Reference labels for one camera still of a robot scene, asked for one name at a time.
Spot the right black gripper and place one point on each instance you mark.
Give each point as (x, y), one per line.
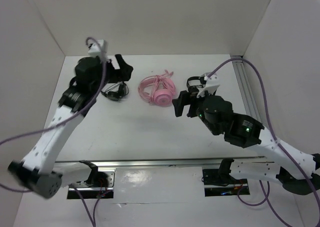
(185, 98)

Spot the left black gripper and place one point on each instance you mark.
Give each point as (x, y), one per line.
(123, 74)

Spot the pink headphones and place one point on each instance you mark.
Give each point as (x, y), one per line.
(158, 89)

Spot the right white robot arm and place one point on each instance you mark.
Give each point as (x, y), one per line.
(287, 166)

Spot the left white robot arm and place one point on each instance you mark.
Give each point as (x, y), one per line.
(36, 170)

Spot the right black headphones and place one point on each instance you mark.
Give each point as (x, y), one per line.
(195, 83)

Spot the black headphones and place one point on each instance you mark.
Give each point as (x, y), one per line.
(195, 83)
(116, 92)

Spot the left black headphones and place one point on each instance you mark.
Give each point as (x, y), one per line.
(116, 92)

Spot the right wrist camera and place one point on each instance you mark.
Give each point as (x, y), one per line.
(208, 85)

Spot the aluminium front rail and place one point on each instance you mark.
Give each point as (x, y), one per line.
(160, 162)

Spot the aluminium side rail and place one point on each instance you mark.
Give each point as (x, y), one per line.
(245, 88)

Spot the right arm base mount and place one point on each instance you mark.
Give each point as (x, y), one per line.
(215, 186)

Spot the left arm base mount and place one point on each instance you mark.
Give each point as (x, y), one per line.
(102, 187)

